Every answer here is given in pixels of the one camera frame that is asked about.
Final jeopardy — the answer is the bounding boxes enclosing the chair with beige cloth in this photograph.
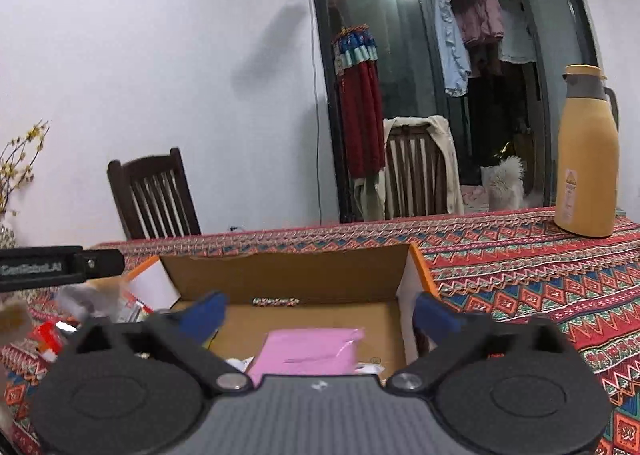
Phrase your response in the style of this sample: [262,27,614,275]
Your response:
[355,115,466,220]

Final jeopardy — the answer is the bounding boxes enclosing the light blue hanging garment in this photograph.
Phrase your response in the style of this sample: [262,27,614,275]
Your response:
[432,0,471,98]

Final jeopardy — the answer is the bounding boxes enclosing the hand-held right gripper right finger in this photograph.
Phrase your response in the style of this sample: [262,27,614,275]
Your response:
[385,291,568,398]

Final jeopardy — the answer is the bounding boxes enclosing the dark wooden chair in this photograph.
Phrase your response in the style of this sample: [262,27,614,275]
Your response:
[382,122,451,220]
[106,148,201,240]

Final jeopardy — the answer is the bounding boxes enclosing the orange cardboard box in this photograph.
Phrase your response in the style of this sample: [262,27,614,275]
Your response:
[125,242,442,386]

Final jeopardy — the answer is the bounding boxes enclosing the yellow thermos jug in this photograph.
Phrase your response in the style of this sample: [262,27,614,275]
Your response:
[554,65,621,238]

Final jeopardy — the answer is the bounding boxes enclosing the pink hanging garment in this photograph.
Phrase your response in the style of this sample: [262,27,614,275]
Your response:
[457,0,506,46]

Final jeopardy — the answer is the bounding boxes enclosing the pink snack packet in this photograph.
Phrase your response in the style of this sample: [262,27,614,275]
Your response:
[247,327,365,386]

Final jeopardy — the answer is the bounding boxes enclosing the white hanging garment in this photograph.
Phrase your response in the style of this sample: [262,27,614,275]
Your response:
[497,0,538,64]

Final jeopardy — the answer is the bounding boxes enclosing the silver snack packet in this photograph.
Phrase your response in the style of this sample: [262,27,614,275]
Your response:
[55,282,126,323]

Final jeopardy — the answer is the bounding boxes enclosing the yellow flower branches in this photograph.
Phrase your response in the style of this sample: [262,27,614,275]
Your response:
[0,120,51,216]

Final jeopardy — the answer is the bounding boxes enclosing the white fluffy dog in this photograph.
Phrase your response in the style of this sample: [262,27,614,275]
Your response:
[481,156,526,210]

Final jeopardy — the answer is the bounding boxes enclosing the red snack packet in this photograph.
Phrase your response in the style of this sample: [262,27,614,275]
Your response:
[30,320,66,361]

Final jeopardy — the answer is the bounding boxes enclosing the dark sliding door frame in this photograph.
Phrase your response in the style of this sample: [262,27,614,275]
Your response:
[310,0,601,223]

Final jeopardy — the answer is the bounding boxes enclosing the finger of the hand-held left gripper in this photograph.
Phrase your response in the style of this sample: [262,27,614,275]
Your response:
[82,249,126,281]

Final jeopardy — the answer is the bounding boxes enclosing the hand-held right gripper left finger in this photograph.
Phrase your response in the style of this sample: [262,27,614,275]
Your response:
[72,291,253,396]

